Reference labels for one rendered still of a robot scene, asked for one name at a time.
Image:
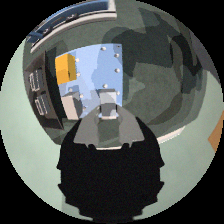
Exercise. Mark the yellow block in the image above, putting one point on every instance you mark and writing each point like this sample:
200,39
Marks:
65,68

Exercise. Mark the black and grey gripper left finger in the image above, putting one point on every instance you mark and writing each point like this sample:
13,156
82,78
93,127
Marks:
83,133

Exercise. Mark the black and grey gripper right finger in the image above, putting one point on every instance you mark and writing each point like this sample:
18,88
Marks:
133,131

